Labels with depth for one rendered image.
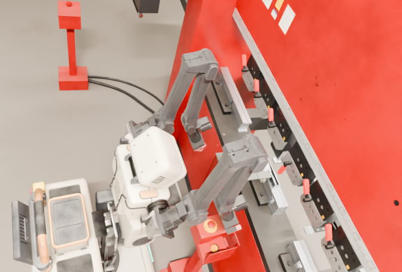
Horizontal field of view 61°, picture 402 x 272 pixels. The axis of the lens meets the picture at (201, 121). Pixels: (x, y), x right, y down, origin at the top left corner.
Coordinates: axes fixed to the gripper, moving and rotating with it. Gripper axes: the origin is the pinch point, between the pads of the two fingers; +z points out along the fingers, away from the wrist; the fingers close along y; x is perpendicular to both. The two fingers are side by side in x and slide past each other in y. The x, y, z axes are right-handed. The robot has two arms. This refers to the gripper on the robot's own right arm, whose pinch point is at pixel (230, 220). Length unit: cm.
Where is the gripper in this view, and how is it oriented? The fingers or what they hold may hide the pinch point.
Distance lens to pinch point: 165.7
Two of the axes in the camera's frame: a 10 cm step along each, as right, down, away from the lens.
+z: 2.1, 5.1, 8.3
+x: -9.2, 4.0, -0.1
